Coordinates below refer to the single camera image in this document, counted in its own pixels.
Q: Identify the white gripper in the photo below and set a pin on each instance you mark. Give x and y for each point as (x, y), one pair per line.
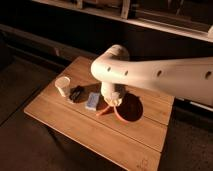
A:
(112, 93)

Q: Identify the red ceramic bowl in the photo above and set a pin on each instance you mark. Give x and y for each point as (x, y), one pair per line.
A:
(131, 108)

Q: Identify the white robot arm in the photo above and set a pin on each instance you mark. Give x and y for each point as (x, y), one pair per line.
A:
(190, 79)

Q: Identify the orange carrot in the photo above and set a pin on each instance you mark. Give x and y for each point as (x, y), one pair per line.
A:
(104, 111)

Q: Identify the blue sponge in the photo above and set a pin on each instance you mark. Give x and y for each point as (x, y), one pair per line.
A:
(92, 101)

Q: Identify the black small object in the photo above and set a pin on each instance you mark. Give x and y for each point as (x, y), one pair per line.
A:
(75, 93)

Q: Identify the white paper cup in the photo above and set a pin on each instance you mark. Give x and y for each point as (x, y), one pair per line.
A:
(63, 85)

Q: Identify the white shelf ledge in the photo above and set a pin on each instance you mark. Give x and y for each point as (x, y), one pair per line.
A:
(195, 34)

